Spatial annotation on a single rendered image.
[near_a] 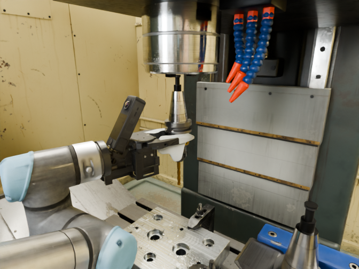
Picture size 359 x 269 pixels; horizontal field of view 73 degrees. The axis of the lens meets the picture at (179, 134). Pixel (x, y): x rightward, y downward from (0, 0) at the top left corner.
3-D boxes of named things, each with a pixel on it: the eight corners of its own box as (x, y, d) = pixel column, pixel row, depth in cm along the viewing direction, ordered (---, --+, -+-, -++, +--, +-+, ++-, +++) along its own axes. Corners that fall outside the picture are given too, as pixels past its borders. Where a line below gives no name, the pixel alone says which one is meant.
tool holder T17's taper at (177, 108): (191, 120, 56) (191, 91, 54) (178, 123, 53) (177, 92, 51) (178, 117, 59) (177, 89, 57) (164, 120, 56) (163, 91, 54)
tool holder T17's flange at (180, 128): (196, 130, 57) (196, 120, 56) (178, 135, 53) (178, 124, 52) (177, 126, 61) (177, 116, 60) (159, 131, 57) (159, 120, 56)
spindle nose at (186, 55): (233, 72, 52) (237, 11, 49) (182, 75, 41) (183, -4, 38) (180, 70, 63) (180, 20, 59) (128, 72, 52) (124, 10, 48)
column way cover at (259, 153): (304, 234, 87) (329, 89, 72) (194, 193, 114) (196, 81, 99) (307, 227, 90) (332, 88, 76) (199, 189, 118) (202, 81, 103)
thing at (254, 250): (267, 289, 32) (268, 284, 31) (230, 268, 35) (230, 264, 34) (282, 255, 37) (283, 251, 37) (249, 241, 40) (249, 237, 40)
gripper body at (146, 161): (146, 162, 58) (95, 175, 52) (144, 127, 56) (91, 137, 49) (162, 173, 52) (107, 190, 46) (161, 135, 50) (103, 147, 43)
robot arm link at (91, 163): (68, 140, 47) (78, 151, 40) (92, 136, 49) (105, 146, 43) (73, 175, 49) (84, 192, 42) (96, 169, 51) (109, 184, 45)
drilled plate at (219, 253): (184, 315, 55) (184, 298, 54) (105, 256, 72) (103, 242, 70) (229, 254, 73) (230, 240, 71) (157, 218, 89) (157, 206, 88)
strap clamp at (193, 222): (193, 254, 78) (194, 214, 73) (185, 250, 80) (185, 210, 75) (213, 232, 88) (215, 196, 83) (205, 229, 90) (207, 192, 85)
